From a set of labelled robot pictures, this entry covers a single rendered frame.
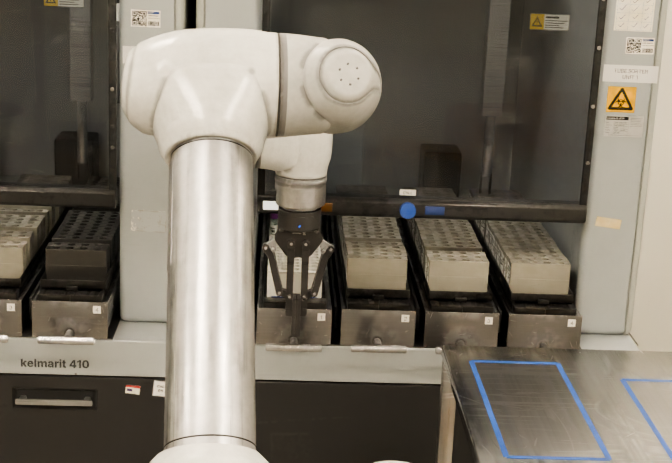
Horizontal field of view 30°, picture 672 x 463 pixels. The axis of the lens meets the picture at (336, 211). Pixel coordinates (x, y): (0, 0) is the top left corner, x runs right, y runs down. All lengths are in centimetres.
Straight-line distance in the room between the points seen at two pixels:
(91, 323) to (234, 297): 92
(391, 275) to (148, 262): 45
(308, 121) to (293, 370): 84
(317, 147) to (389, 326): 38
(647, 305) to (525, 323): 139
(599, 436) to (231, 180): 67
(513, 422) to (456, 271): 57
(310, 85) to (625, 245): 104
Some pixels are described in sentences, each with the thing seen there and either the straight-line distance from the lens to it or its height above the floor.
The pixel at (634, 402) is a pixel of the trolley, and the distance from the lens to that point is 196.
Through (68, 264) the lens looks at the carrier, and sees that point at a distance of 235.
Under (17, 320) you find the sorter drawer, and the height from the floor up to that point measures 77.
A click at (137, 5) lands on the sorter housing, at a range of 225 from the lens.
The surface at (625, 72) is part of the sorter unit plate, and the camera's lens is 233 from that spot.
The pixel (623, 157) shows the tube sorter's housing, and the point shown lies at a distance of 236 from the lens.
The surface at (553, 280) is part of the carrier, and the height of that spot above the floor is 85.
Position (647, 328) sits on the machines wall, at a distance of 371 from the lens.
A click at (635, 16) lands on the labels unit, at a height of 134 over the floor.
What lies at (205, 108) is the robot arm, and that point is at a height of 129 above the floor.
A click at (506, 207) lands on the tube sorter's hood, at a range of 231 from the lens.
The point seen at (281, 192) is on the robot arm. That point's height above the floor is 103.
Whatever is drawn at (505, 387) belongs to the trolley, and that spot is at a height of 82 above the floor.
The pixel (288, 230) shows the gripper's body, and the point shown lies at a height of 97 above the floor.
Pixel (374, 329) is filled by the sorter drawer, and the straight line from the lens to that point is 229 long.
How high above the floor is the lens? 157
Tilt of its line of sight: 15 degrees down
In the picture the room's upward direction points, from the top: 3 degrees clockwise
